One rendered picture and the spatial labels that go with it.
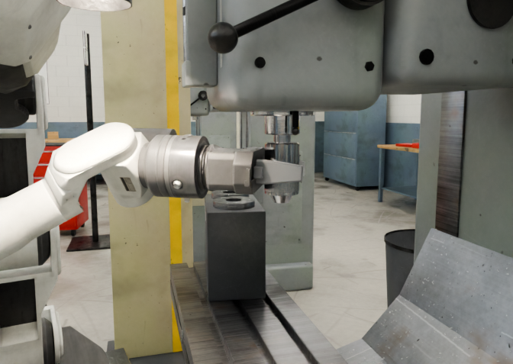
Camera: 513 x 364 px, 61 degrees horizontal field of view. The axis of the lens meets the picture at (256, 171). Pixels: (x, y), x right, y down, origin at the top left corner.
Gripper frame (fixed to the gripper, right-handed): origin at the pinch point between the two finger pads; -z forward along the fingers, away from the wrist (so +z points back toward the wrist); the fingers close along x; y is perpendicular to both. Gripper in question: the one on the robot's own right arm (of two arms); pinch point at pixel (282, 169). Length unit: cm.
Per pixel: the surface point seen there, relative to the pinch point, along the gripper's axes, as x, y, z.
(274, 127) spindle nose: -2.3, -5.8, 0.8
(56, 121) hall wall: 744, 10, 534
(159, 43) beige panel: 153, -42, 79
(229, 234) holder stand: 25.4, 16.6, 13.1
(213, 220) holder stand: 24.4, 13.6, 16.1
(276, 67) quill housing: -10.8, -12.5, -0.3
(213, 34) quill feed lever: -17.1, -14.8, 5.0
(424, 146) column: 33.5, -1.7, -25.2
